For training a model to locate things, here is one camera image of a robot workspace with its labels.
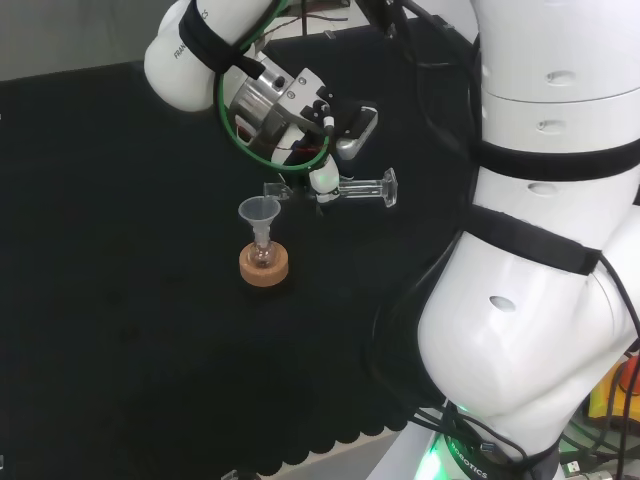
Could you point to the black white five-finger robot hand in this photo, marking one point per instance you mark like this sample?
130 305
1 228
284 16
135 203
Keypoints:
312 100

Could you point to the clear glass graduated cylinder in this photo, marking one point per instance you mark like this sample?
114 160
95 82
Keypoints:
367 189

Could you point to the clear glass round-bottom flask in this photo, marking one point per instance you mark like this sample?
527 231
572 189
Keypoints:
262 254

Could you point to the grey tape piece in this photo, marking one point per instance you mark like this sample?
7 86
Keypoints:
328 35

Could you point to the clear plastic funnel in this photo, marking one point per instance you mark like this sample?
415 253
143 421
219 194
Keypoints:
257 210

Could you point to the black bench cloth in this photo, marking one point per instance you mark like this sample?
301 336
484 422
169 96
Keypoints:
125 250

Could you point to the yellow stop button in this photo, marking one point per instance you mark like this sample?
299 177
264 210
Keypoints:
612 400

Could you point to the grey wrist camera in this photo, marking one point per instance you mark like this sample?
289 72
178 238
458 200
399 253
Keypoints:
357 132

